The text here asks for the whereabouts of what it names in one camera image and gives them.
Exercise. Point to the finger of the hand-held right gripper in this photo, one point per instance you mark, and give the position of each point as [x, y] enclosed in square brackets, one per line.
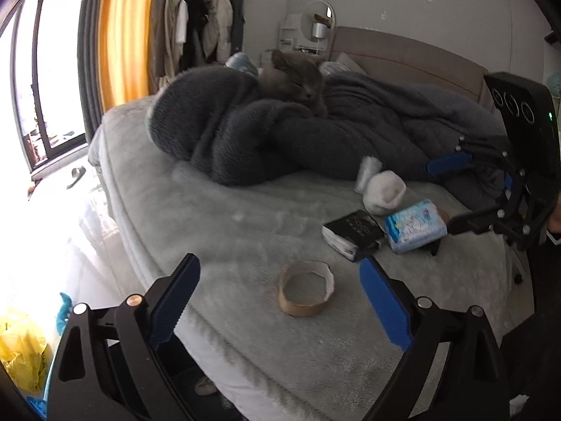
[447, 163]
[469, 223]

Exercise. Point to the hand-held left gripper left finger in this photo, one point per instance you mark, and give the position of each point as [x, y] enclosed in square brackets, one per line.
[173, 302]

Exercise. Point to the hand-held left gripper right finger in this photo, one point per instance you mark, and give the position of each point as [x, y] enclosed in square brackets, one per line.
[385, 302]

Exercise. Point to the blue tissue pack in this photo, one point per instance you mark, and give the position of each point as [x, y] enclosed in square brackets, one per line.
[416, 226]

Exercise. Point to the white sock ball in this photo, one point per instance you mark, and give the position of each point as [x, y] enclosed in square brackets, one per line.
[385, 193]

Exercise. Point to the black packet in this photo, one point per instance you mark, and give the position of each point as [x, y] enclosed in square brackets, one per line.
[355, 232]

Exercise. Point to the small white fluffy sock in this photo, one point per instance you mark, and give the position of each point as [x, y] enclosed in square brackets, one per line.
[367, 173]

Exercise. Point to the cardboard tape roll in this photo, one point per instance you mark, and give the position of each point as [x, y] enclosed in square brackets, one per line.
[289, 307]

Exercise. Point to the blue-grey quilt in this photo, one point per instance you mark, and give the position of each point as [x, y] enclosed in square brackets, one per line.
[394, 109]

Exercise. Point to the bed with grey bedspread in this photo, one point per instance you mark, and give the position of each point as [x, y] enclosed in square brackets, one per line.
[245, 237]

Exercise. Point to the beige padded headboard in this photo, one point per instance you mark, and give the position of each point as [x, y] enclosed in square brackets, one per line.
[416, 59]

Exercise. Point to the blue plush toy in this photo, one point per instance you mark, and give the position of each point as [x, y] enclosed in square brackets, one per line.
[63, 315]

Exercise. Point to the dark grey fuzzy mat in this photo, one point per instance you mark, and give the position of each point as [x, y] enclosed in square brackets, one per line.
[539, 337]

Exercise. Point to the light blue pillow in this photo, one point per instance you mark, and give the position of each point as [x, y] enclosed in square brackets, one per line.
[335, 68]
[241, 62]

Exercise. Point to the yellow plastic bag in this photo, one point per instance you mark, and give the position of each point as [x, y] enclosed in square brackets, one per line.
[22, 351]

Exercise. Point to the grey slipper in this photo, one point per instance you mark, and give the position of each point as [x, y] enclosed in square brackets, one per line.
[76, 176]

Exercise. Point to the grey cat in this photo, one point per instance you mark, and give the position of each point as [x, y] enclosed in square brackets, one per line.
[302, 79]

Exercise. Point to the dark grey fleece robe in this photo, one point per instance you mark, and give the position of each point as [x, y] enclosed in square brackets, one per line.
[228, 127]

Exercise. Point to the round mirror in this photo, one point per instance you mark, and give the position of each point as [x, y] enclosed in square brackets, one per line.
[319, 13]

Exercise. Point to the white vanity shelf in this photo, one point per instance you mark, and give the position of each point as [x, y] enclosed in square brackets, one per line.
[291, 35]

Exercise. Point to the grey curtain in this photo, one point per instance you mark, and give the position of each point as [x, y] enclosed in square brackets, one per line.
[90, 52]

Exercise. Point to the white jacket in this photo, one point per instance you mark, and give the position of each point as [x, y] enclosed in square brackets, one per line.
[219, 13]

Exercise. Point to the yellow curtain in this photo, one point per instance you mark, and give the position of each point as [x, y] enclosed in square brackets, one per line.
[125, 30]

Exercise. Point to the cream garment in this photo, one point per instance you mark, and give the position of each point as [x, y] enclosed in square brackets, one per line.
[173, 17]

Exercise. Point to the black garment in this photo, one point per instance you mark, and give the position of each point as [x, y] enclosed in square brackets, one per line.
[193, 4]

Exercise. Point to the window frame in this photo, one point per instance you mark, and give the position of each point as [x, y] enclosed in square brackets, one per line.
[41, 74]

